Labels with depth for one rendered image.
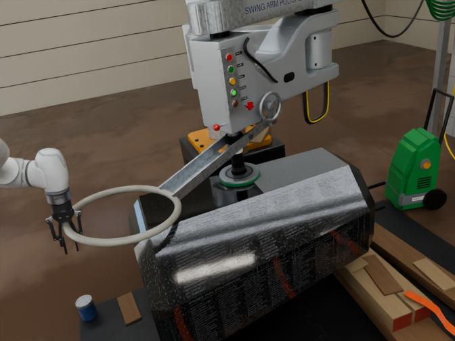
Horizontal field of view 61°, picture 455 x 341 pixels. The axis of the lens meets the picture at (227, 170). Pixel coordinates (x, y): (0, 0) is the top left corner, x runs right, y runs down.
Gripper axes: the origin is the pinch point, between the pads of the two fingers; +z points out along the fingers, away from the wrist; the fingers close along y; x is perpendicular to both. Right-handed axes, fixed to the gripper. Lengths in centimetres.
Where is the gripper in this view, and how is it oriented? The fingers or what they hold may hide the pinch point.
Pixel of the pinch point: (70, 244)
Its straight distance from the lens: 173.3
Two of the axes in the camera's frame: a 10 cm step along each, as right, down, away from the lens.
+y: 9.0, -2.0, 3.8
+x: -4.3, -3.4, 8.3
